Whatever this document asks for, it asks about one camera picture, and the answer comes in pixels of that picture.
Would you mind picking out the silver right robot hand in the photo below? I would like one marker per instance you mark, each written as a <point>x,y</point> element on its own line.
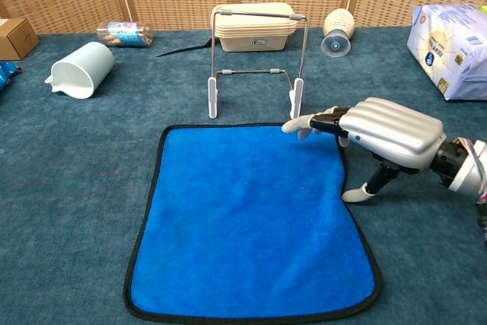
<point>392,131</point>

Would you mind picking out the blue cloth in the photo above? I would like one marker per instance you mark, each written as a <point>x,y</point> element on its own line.
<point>243,226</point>

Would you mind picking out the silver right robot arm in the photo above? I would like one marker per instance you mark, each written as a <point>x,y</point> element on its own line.
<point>462,173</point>

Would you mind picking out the white and blue wipes pack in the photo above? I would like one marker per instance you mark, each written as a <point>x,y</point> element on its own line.
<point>449,51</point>

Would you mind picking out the mayonnaise squeeze bottle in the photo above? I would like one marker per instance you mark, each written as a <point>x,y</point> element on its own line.
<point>338,22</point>

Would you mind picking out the beige plastic lunch box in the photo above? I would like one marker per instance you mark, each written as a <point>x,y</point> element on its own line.
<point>251,34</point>

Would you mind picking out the grey spoon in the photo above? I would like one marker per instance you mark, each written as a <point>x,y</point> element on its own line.
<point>190,49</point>

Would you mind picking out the clear jar with blue label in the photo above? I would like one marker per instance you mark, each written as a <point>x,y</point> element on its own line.
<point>125,34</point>

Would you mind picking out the pale blue plastic mug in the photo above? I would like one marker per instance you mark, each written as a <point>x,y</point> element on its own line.
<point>87,62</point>

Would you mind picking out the brown cardboard box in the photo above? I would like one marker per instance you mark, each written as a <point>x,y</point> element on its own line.
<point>15,39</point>

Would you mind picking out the blue snack bag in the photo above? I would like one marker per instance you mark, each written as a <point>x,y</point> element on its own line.
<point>5,77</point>

